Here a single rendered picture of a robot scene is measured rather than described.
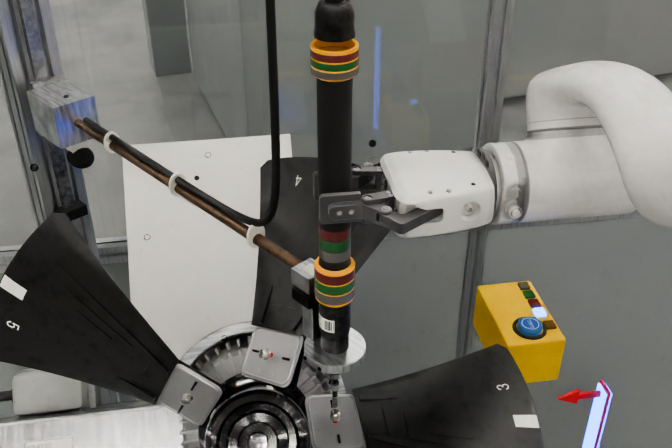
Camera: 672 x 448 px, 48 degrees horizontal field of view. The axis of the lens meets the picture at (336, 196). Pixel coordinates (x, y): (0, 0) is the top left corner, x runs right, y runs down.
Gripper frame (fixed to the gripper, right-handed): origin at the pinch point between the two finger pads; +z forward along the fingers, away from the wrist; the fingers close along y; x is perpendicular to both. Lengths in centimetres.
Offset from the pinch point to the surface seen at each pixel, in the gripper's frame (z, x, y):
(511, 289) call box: -37, -43, 35
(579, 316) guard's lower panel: -73, -83, 70
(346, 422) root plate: -1.4, -32.0, -0.4
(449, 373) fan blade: -16.1, -32.0, 5.7
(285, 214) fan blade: 3.6, -13.9, 19.2
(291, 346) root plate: 4.6, -23.2, 4.3
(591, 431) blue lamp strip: -34, -39, 0
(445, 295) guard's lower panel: -37, -72, 70
